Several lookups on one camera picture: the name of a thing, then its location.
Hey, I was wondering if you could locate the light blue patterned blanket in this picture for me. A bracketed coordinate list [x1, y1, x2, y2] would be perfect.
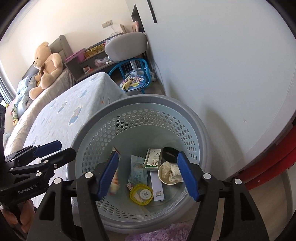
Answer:
[23, 72, 128, 185]

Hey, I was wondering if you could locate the blue kids chair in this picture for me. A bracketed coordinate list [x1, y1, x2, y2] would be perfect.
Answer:
[108, 58, 152, 93]

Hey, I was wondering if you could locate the grey perforated laundry basket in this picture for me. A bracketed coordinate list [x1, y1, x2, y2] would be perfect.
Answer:
[68, 94, 211, 234]

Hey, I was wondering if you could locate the grey bedside shelf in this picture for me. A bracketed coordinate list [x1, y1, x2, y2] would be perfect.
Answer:
[65, 33, 123, 82]

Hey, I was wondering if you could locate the grey office chair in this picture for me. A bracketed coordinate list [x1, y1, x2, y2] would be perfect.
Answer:
[105, 32, 147, 62]

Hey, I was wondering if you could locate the small green doll toy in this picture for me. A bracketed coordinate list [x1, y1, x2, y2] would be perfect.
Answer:
[11, 104, 19, 126]

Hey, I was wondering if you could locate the purple fluffy rug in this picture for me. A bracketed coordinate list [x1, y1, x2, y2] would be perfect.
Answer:
[125, 223, 191, 241]

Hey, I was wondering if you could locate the grey bed headboard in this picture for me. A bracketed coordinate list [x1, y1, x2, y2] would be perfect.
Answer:
[22, 35, 73, 79]

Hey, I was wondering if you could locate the red stool frame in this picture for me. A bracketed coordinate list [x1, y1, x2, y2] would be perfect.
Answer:
[232, 126, 296, 190]

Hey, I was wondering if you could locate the red white snack wrapper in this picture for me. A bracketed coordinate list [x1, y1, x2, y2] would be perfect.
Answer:
[108, 146, 122, 195]

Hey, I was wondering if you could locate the beige teddy bear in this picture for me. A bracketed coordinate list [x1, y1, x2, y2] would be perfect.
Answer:
[29, 42, 63, 100]

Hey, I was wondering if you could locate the light blue wipes packet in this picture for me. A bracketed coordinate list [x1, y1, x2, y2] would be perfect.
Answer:
[128, 155, 148, 185]

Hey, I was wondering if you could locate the white plastic bag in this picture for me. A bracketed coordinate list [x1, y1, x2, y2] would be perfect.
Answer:
[94, 57, 109, 67]

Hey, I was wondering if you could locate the lavender long box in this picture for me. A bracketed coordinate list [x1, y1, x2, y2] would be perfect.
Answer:
[150, 171, 165, 202]

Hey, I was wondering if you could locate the paper cup in basket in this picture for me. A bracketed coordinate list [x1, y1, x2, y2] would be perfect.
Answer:
[158, 161, 184, 185]

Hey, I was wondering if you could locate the person's left hand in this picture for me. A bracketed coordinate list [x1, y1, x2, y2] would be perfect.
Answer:
[1, 199, 36, 233]

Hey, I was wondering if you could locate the wall power socket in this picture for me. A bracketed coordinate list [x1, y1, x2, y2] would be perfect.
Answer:
[102, 20, 113, 28]

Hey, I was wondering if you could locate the pink storage box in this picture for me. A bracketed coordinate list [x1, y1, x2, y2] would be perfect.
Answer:
[65, 48, 85, 63]

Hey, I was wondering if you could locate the green white milk carton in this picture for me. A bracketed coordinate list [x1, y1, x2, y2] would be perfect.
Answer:
[144, 148, 162, 171]

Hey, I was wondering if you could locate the black ring band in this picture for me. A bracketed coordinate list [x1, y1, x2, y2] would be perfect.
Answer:
[162, 147, 180, 163]

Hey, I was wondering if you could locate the blue patterned pillow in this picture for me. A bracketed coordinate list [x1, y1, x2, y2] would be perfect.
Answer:
[14, 74, 36, 118]

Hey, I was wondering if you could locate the yellow square plastic lid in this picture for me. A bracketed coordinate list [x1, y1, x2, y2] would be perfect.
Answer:
[129, 184, 153, 206]

